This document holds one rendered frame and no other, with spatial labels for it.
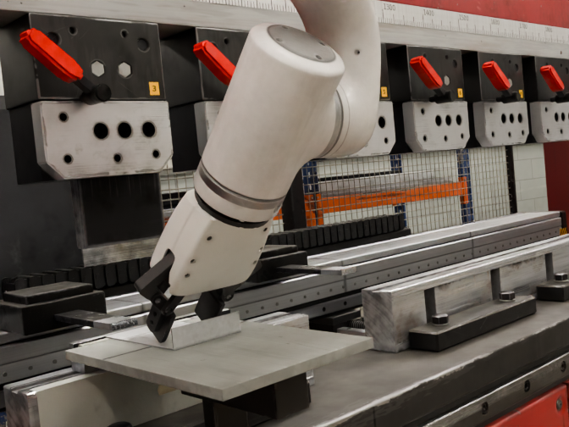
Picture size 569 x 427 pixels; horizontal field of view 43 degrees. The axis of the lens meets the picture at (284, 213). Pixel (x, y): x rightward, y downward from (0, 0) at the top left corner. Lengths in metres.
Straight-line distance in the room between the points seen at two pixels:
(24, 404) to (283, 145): 0.37
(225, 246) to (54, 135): 0.21
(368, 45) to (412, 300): 0.58
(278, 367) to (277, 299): 0.69
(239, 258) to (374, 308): 0.47
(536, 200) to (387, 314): 7.30
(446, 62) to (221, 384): 0.79
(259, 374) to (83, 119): 0.33
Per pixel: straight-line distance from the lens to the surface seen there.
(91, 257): 0.81
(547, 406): 1.27
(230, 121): 0.60
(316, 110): 0.59
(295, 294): 1.33
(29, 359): 1.06
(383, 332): 1.13
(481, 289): 1.31
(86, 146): 0.77
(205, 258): 0.67
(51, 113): 0.75
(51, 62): 0.73
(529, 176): 8.30
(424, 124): 1.16
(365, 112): 0.66
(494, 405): 1.13
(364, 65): 0.66
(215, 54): 0.83
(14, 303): 1.03
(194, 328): 0.73
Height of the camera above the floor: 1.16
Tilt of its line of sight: 3 degrees down
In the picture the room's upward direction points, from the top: 5 degrees counter-clockwise
